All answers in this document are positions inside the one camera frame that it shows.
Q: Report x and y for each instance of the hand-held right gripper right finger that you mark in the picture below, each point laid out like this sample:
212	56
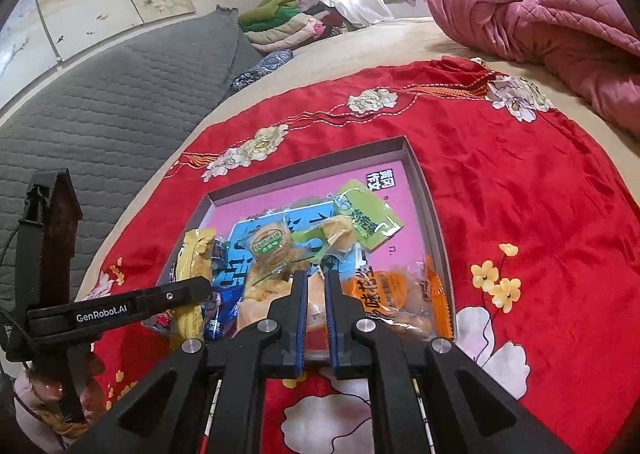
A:
334	329

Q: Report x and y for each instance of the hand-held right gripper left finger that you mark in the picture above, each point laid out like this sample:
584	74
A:
301	329

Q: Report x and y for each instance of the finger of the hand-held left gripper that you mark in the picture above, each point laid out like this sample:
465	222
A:
175	295

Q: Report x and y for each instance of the red candy packet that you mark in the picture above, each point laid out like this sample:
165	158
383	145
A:
162	324

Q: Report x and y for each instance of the long yellow snack packet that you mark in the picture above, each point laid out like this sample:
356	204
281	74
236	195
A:
192	254

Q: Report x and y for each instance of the blue cookie packet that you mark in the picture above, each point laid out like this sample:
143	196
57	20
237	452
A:
222	314

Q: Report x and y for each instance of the clear packet yellow twisted snack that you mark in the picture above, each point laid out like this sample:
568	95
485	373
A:
255	304

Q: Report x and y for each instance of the orange clear peanut packet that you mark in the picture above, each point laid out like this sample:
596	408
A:
390	294

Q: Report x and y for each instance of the round cake clear packet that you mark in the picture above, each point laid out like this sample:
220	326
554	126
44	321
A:
272	246

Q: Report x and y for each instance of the green label candy packet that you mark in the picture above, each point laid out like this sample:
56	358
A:
370	219

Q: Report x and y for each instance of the cardboard box tray pink print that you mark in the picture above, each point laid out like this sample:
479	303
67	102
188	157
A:
280	199

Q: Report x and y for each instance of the person's left hand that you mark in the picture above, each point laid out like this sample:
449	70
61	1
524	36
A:
45	389

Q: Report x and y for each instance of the grey quilted headboard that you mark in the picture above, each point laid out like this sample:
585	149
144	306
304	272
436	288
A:
125	99

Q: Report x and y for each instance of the red floral blanket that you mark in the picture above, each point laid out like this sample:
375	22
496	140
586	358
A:
525	184

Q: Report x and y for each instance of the blue patterned cloth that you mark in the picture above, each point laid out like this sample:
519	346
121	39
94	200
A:
262	72

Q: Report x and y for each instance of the pile of folded clothes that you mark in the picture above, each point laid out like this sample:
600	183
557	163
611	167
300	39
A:
280	29

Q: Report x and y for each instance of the pink quilt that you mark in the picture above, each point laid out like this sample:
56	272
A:
525	19

